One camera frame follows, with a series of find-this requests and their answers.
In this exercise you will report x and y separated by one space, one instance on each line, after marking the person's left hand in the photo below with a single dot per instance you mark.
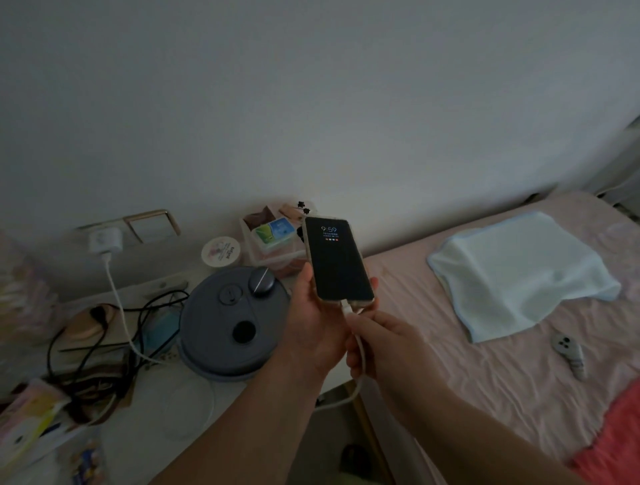
307 330

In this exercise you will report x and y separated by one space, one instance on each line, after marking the person's right hand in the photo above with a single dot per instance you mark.
400 354

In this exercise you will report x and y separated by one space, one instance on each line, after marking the person's right fingers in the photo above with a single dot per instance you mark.
372 325

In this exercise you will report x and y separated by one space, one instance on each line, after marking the person's left thumb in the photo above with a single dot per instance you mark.
306 282

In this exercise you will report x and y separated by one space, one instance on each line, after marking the black smartphone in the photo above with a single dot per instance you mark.
337 260

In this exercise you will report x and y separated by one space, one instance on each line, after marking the person's left forearm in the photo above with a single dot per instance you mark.
240 429

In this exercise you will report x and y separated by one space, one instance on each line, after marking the person's right forearm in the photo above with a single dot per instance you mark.
480 439

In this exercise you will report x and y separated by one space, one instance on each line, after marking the clear plastic organiser box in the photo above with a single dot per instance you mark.
270 240

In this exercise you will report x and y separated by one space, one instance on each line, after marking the white round jar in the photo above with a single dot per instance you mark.
222 252

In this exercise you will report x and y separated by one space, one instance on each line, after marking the grey round lidded appliance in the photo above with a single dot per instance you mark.
225 325

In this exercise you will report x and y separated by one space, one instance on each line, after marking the dark slipper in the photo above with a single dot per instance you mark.
354 462

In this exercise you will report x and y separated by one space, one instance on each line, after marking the pink bed sheet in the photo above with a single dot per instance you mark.
500 379

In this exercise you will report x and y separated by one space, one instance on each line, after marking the blue face mask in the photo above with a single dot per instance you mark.
160 332

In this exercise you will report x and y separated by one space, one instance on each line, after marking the light blue towel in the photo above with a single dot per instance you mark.
520 275

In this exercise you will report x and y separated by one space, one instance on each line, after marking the clear round plastic lid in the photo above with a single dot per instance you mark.
187 404

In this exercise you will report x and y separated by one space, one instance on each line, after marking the white handheld remote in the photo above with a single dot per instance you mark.
570 352

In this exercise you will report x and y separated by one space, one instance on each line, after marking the white charger plug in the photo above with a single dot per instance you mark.
106 241

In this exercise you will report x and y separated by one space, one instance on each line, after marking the brown leather bag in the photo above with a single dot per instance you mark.
92 330

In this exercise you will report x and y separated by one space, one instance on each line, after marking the coral pink fluffy blanket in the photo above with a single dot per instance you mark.
617 439

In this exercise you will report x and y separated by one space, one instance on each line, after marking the pink patterned packets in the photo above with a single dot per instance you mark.
25 295

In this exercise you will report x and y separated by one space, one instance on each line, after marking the grey bed headboard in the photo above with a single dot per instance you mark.
620 165

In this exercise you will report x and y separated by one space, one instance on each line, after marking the colourful tissue packet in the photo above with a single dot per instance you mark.
27 419

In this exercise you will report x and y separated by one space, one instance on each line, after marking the gold framed wall switch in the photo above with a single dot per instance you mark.
152 226

